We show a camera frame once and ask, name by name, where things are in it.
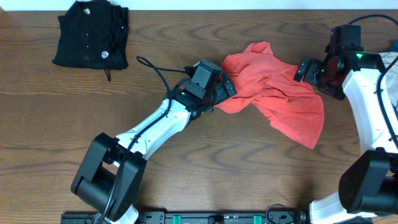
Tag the beige crumpled shirt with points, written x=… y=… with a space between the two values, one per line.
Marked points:
x=391 y=75

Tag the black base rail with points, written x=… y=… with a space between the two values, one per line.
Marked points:
x=276 y=214

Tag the blue cloth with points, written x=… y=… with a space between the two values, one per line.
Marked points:
x=394 y=47

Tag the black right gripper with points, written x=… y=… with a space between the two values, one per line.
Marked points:
x=310 y=76

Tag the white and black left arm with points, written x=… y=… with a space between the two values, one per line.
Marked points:
x=111 y=172

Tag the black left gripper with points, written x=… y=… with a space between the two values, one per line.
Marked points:
x=222 y=94

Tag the orange red t-shirt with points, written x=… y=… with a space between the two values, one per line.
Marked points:
x=266 y=82

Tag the folded black shirt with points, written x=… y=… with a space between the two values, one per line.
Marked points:
x=93 y=34

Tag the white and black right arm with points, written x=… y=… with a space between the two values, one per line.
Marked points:
x=369 y=187

